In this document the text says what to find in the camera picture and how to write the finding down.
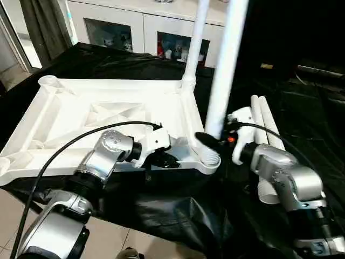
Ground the dark robot left foot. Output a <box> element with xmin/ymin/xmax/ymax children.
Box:
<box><xmin>116</xmin><ymin>247</ymin><xmax>145</xmax><ymax>259</ymax></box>

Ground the white plastic table top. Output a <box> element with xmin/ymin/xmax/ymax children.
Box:
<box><xmin>0</xmin><ymin>76</ymin><xmax>222</xmax><ymax>187</ymax></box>

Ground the white glass-door cabinet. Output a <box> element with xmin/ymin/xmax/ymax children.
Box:
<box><xmin>65</xmin><ymin>0</ymin><xmax>230</xmax><ymax>68</ymax></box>

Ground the silver metal rail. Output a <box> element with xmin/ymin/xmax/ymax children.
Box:
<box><xmin>298</xmin><ymin>65</ymin><xmax>345</xmax><ymax>79</ymax></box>

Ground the grey curtain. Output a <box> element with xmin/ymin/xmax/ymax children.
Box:
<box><xmin>20</xmin><ymin>0</ymin><xmax>73</xmax><ymax>65</ymax></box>

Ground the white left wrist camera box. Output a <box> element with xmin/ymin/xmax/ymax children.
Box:
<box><xmin>135</xmin><ymin>127</ymin><xmax>172</xmax><ymax>169</ymax></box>

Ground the black work mat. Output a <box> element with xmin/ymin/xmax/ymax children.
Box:
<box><xmin>0</xmin><ymin>42</ymin><xmax>345</xmax><ymax>259</ymax></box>

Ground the white plastic table leg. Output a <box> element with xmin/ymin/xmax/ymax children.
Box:
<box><xmin>201</xmin><ymin>0</ymin><xmax>250</xmax><ymax>167</ymax></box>
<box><xmin>181</xmin><ymin>0</ymin><xmax>211</xmax><ymax>91</ymax></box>
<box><xmin>260</xmin><ymin>96</ymin><xmax>287</xmax><ymax>153</ymax></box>
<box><xmin>250</xmin><ymin>95</ymin><xmax>281</xmax><ymax>205</ymax></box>

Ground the black folding table stand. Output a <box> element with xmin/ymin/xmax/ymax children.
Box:
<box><xmin>24</xmin><ymin>186</ymin><xmax>54</xmax><ymax>214</ymax></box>

